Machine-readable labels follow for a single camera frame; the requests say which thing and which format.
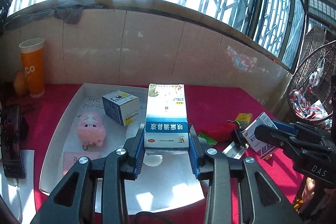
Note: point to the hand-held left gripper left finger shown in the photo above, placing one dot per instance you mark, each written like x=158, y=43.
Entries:
x=139, y=153

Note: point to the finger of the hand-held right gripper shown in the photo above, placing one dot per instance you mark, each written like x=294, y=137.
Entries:
x=286, y=126
x=267, y=133

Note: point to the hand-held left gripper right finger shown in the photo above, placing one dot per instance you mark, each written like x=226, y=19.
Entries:
x=194, y=154

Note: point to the white red blue box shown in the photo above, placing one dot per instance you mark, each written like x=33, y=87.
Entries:
x=253, y=134

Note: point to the white tray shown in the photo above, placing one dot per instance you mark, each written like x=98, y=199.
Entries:
x=110, y=134

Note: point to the tall blue white medicine box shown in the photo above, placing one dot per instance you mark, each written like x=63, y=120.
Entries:
x=166, y=113

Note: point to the person's right hand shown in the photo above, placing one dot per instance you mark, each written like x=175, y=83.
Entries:
x=309, y=188

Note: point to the white round pad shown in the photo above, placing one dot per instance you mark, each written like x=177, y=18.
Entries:
x=155, y=161

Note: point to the red white patterned cushion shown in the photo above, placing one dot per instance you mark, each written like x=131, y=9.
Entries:
x=299, y=103

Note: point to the small yellow packet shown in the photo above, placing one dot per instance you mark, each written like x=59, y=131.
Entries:
x=242, y=118

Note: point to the red tablecloth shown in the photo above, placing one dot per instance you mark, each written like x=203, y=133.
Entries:
x=262, y=174

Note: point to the square blue white medicine box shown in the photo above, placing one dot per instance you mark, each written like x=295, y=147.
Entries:
x=118, y=108

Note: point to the hanging wicker chair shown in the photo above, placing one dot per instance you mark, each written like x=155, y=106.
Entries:
x=302, y=77

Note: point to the pink pig plush toy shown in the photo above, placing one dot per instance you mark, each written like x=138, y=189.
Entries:
x=90, y=129

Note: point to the white red hanging ornament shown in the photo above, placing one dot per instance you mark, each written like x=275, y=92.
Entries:
x=316, y=75

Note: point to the brown cardboard panel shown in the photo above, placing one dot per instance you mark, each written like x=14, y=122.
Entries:
x=315, y=37

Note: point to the black phone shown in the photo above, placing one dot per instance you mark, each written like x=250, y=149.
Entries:
x=11, y=140

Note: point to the orange paper cup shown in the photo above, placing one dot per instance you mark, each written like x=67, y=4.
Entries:
x=32, y=69

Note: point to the yellow-brown bun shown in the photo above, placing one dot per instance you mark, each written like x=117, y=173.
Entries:
x=19, y=82

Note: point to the grey cloth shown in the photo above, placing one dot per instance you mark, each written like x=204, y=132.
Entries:
x=71, y=14

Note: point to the black plastic bag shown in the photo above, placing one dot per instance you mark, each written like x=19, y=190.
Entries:
x=4, y=3

